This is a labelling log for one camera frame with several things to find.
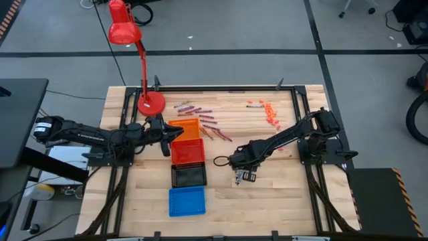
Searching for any black aluminium table frame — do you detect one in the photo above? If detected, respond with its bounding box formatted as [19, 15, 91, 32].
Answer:
[78, 85, 360, 241]

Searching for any black side desk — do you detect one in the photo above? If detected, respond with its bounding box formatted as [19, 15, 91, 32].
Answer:
[0, 78, 49, 169]

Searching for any black diagonal beam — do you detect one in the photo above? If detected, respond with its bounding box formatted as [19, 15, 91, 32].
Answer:
[19, 147, 90, 184]

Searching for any coiled black cable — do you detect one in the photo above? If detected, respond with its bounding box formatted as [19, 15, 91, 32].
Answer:
[130, 1, 155, 27]

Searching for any orange plastic basket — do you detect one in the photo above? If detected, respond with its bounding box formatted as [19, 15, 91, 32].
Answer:
[168, 117, 201, 141]

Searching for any yellow white container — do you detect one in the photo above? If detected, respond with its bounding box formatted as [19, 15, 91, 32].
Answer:
[24, 183, 56, 202]

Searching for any black case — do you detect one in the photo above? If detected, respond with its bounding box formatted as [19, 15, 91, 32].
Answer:
[391, 0, 428, 24]

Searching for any black hazard-striped platform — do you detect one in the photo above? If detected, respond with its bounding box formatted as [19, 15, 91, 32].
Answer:
[346, 167, 425, 239]

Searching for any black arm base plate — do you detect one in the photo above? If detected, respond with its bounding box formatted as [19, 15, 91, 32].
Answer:
[82, 140, 135, 168]
[296, 137, 359, 166]

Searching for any orange black vacuum cleaner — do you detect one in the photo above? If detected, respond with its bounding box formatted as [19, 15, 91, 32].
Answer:
[406, 62, 428, 93]

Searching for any black vacuum hose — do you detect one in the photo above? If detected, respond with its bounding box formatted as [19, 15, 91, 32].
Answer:
[405, 92, 428, 147]

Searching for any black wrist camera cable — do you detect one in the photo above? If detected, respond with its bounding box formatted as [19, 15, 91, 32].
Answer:
[213, 155, 232, 168]

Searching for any red desk lamp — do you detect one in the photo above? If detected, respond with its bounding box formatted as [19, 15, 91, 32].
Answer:
[107, 0, 167, 118]

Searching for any office chair base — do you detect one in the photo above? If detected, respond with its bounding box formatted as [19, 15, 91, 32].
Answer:
[338, 0, 378, 19]

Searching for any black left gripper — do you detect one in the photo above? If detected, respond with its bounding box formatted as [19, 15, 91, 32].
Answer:
[146, 114, 185, 157]

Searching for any black lamp cable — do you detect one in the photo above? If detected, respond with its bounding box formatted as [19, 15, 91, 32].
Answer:
[92, 0, 127, 87]

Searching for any black box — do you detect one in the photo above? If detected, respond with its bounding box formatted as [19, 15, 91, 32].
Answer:
[402, 18, 428, 46]

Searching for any red plastic basket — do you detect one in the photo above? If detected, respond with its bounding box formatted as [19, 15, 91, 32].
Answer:
[171, 138, 206, 165]

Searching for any black floor cable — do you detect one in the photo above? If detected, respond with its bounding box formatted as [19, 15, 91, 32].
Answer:
[45, 88, 107, 100]

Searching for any blue plastic basket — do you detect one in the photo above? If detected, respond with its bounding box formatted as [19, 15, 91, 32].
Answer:
[168, 185, 207, 218]

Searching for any black plastic basket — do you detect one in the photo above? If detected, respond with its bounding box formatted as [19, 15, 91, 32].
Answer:
[171, 162, 208, 189]

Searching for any white box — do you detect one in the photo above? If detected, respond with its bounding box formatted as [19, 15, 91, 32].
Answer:
[47, 145, 92, 186]

